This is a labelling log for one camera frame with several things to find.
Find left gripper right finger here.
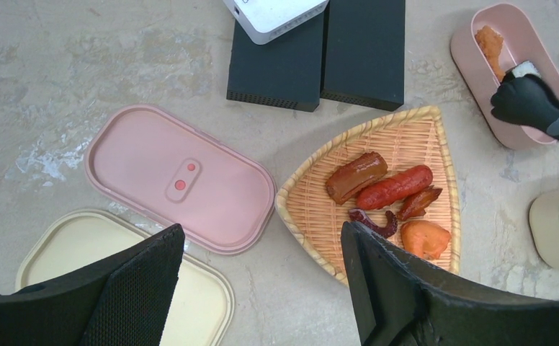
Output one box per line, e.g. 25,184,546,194
341,221,559,345

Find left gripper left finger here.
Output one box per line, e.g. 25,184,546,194
0,224,185,345

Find woven bamboo basket tray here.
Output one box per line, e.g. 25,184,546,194
275,106,461,285

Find black metal tongs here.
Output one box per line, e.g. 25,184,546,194
491,74,559,141

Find black rice roll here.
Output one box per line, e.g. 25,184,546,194
501,61,541,83

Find fried chicken piece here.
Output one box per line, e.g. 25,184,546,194
475,25,506,82

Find beige lunch box lid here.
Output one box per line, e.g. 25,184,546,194
15,209,235,345

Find pink lunch box lid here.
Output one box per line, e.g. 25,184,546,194
84,105,275,254

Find left black box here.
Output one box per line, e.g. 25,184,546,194
226,14,324,112

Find black box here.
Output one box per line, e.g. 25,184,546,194
321,0,406,111
226,14,324,112

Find right black box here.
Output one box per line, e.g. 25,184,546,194
321,0,406,111

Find pink lunch box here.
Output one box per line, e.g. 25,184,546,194
450,3,559,150

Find white small device box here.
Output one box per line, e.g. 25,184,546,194
223,0,329,45

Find purple octopus tentacle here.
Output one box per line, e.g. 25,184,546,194
348,208,398,239

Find small glazed meat strip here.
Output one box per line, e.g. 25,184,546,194
397,185,443,221

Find red sausage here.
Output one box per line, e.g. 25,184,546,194
356,165,434,210

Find dark brown meat slice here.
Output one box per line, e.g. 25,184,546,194
326,152,388,205

